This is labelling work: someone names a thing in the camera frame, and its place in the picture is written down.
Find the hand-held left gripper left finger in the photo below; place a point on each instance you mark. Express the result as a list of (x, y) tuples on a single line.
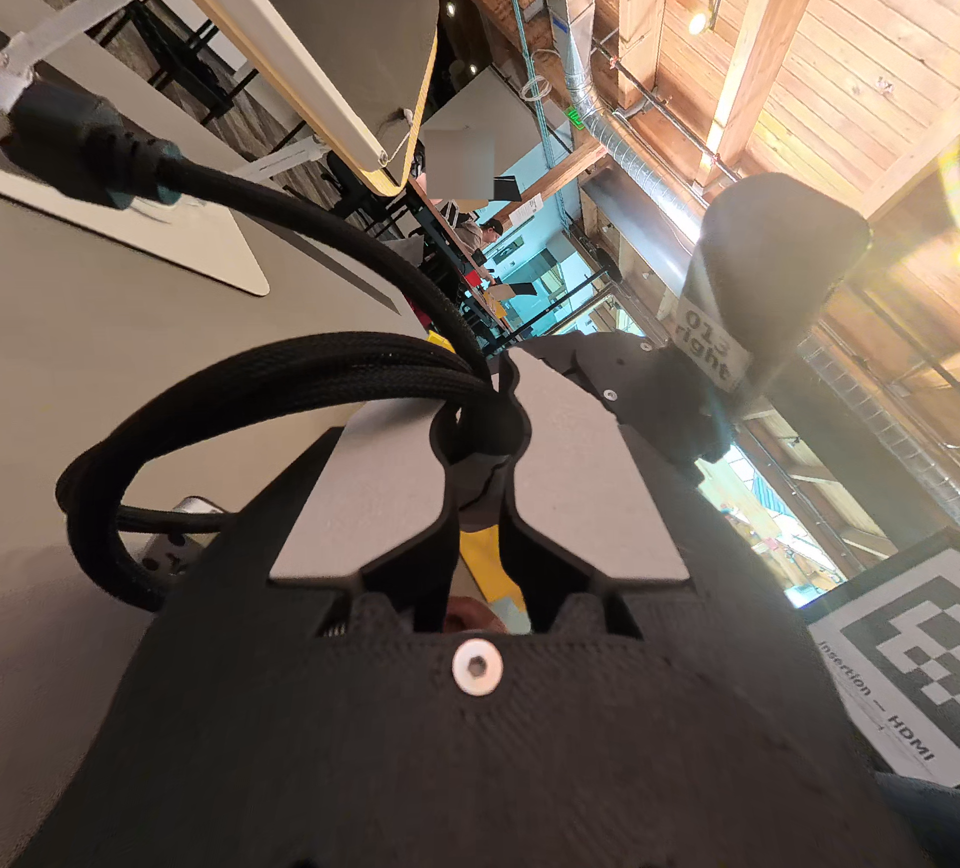
[(360, 501)]

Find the yellow plastic tray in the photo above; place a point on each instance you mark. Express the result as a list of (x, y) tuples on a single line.
[(484, 561)]

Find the wooden ceiling beam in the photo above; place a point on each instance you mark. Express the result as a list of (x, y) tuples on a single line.
[(570, 171)]

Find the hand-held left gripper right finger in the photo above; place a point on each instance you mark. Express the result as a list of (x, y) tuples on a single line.
[(600, 501)]

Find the framed printed sign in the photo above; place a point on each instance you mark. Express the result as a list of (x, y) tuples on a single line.
[(900, 658)]

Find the person's blue jeans leg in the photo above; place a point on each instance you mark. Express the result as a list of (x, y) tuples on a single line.
[(930, 830)]

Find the wooden-armed white desk stand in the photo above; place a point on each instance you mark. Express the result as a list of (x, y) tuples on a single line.
[(150, 238)]

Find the grey metal hub adapter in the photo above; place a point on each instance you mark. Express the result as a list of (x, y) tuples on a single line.
[(169, 557)]

